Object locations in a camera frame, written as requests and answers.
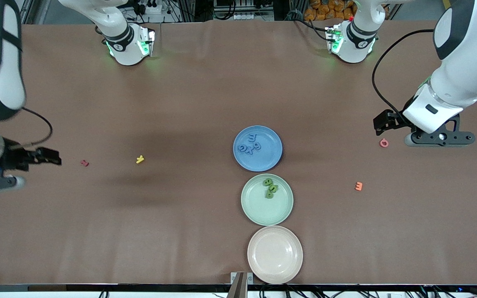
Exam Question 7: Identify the white power strip with plugs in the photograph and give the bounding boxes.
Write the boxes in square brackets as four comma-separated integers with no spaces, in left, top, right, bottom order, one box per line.
[133,0,163,15]

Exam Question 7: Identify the green plate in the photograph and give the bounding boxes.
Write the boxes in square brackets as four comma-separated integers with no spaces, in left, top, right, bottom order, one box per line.
[241,173,294,226]

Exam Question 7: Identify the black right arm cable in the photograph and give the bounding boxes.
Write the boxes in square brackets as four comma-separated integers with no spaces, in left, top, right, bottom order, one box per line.
[0,107,53,147]

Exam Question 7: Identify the beige pink plate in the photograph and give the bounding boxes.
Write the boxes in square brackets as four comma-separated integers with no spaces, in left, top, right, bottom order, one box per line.
[247,225,304,285]

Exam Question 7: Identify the blue plate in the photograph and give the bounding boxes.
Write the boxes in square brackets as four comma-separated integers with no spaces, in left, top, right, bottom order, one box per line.
[233,125,283,172]

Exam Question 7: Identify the orange mesh bag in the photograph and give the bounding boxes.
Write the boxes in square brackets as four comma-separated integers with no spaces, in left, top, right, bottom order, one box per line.
[304,0,357,21]

